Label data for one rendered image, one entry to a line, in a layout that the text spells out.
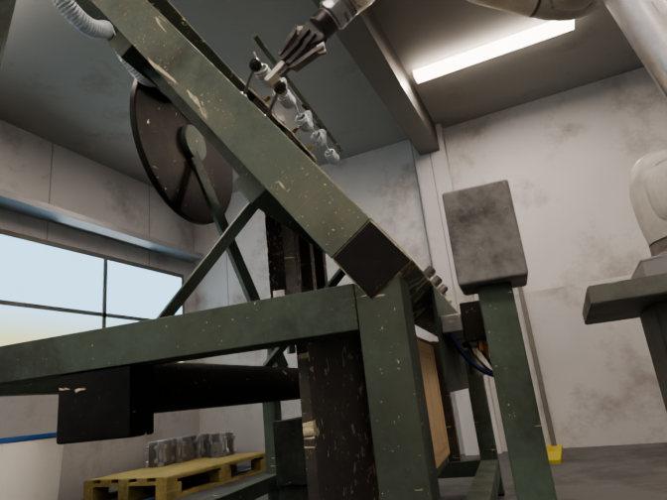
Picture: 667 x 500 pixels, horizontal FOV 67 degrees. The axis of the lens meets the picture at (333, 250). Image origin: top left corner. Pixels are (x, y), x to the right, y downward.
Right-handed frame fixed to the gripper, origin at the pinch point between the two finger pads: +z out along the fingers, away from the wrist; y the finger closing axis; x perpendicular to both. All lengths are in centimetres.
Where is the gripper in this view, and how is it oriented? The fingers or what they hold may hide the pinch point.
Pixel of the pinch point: (276, 73)
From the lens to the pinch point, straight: 143.5
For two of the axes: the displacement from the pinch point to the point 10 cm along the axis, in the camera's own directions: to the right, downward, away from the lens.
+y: 6.3, 6.7, -4.0
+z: -7.0, 7.1, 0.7
